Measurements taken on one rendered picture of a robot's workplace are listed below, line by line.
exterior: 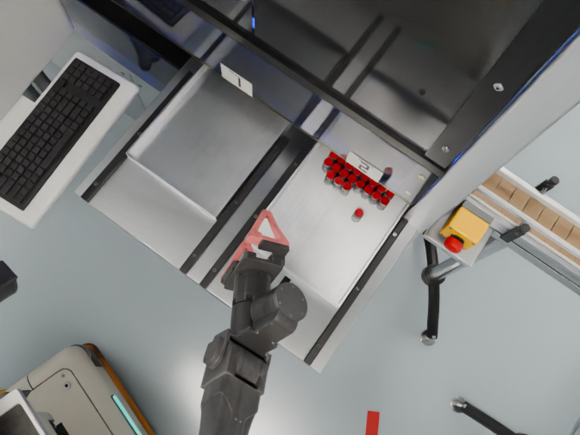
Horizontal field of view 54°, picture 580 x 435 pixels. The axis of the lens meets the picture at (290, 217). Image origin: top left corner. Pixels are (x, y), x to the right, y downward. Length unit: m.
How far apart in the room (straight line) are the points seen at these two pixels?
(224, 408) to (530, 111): 0.55
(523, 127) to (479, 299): 1.54
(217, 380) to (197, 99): 0.83
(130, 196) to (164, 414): 1.04
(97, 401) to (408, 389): 1.09
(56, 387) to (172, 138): 0.94
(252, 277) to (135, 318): 1.39
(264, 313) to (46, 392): 1.29
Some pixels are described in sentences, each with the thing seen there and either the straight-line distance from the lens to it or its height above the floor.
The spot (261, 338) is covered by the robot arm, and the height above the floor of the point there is 1.37.
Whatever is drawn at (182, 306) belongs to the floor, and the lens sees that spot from 2.20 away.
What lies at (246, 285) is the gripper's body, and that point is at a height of 1.31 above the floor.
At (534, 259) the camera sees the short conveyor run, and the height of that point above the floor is 0.87.
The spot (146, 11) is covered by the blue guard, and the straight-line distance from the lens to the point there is 1.37.
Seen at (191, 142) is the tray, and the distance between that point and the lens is 1.39.
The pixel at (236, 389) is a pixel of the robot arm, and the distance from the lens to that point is 0.77.
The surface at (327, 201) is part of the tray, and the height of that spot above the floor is 0.88.
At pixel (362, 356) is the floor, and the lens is 2.20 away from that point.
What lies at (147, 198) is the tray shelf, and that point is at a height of 0.88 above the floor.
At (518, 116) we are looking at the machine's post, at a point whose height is 1.47.
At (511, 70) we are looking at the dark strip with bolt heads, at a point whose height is 1.54.
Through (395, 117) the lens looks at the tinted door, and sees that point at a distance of 1.02.
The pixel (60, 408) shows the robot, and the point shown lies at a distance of 1.99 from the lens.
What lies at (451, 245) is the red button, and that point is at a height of 1.01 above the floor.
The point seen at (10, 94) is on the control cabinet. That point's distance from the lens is 1.60.
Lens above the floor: 2.16
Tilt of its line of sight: 75 degrees down
